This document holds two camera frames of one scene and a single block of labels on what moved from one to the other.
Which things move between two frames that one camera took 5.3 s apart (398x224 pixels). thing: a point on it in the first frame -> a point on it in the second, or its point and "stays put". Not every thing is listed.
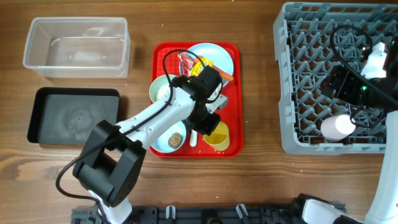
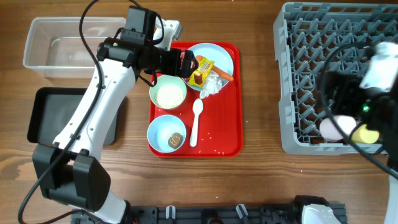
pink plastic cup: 337,127 stays put
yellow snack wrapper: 198,67 stays put
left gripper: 204,125 -> 185,63
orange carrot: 224,74 stays put
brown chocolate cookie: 175,140 stays put
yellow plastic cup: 219,138 -> 362,135
